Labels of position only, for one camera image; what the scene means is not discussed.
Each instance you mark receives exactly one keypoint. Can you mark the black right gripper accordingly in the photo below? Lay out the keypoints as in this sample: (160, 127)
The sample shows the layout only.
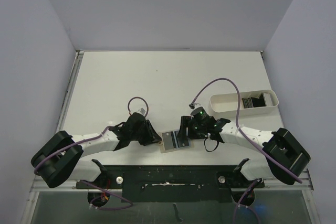
(184, 127)

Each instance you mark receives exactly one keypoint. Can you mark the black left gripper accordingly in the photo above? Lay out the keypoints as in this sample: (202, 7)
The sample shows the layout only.
(151, 136)

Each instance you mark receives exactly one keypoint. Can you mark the black credit card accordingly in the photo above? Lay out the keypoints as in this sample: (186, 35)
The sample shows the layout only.
(181, 143)
(168, 141)

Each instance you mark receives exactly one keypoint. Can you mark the beige card holder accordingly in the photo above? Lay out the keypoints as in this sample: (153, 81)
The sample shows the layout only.
(177, 149)

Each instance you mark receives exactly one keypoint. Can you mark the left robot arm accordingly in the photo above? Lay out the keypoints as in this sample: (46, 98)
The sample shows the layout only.
(61, 158)

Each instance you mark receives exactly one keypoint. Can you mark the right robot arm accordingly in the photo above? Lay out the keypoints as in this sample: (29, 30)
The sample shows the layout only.
(284, 158)

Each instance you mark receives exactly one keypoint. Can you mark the black cards in tray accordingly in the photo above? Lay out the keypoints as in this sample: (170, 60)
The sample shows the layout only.
(253, 102)

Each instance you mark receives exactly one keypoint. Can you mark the white plastic tray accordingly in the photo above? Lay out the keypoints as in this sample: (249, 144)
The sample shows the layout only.
(225, 105)

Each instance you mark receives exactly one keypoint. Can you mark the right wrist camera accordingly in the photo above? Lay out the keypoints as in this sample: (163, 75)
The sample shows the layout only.
(194, 105)

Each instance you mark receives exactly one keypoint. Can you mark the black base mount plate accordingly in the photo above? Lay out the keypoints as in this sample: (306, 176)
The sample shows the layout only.
(173, 183)

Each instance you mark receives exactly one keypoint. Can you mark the aluminium table frame rail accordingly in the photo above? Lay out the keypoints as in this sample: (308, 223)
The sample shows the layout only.
(69, 90)

